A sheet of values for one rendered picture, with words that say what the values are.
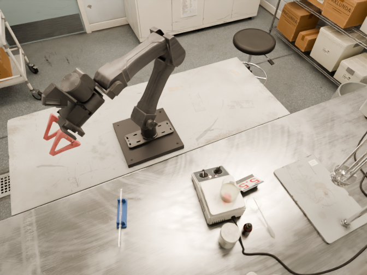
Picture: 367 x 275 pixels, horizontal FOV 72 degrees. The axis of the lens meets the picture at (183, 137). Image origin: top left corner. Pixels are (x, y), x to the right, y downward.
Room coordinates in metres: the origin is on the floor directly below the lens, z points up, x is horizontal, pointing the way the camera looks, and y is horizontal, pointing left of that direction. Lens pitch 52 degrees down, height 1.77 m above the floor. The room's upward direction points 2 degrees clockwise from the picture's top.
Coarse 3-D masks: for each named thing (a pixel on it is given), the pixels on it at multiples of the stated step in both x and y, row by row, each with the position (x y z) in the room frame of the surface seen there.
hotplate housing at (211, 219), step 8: (224, 168) 0.49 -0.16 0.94; (192, 176) 0.46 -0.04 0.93; (200, 192) 0.38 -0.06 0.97; (200, 200) 0.37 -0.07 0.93; (208, 208) 0.32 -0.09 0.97; (240, 208) 0.33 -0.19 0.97; (208, 216) 0.30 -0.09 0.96; (216, 216) 0.30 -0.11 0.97; (224, 216) 0.30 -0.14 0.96; (232, 216) 0.31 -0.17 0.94; (208, 224) 0.29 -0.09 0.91
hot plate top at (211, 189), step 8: (224, 176) 0.43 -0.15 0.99; (200, 184) 0.40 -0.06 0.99; (208, 184) 0.40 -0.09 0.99; (216, 184) 0.40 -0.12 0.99; (208, 192) 0.37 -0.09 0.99; (216, 192) 0.37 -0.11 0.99; (208, 200) 0.34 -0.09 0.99; (216, 200) 0.34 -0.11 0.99; (240, 200) 0.35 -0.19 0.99; (216, 208) 0.32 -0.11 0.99; (224, 208) 0.32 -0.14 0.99; (232, 208) 0.32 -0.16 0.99
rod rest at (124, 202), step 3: (117, 198) 0.37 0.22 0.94; (123, 198) 0.37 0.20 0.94; (117, 201) 0.36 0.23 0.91; (123, 201) 0.36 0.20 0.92; (126, 201) 0.37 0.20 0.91; (117, 204) 0.35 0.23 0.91; (123, 204) 0.35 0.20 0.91; (126, 204) 0.36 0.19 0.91; (117, 207) 0.34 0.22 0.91; (123, 207) 0.34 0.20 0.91; (126, 207) 0.34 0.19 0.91; (117, 210) 0.33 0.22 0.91; (123, 210) 0.33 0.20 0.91; (126, 210) 0.33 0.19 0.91; (117, 213) 0.32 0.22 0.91; (123, 213) 0.32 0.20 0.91; (126, 213) 0.32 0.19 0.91; (117, 216) 0.31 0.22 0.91; (123, 216) 0.31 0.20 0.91; (126, 216) 0.31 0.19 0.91; (117, 219) 0.30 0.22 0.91; (123, 219) 0.30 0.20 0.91; (126, 219) 0.30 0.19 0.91; (117, 222) 0.28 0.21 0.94; (123, 222) 0.28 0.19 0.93; (126, 222) 0.29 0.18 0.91; (117, 225) 0.28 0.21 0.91; (123, 225) 0.28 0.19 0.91; (126, 225) 0.28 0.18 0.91; (117, 228) 0.27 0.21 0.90
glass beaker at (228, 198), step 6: (222, 180) 0.38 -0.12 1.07; (228, 180) 0.39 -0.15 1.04; (234, 180) 0.39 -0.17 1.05; (240, 180) 0.38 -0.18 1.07; (222, 186) 0.36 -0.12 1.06; (240, 186) 0.36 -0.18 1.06; (222, 192) 0.35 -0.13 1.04; (240, 192) 0.34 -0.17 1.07; (222, 198) 0.34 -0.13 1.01; (228, 198) 0.33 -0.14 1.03; (234, 198) 0.33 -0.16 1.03
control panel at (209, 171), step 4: (212, 168) 0.50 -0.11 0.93; (196, 172) 0.48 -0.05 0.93; (200, 172) 0.47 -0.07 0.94; (208, 172) 0.47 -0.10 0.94; (212, 172) 0.47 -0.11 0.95; (224, 172) 0.47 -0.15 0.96; (196, 176) 0.45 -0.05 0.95; (208, 176) 0.45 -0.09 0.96; (212, 176) 0.45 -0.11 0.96; (216, 176) 0.45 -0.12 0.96; (220, 176) 0.45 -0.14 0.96; (200, 180) 0.43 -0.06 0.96; (204, 180) 0.43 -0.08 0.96
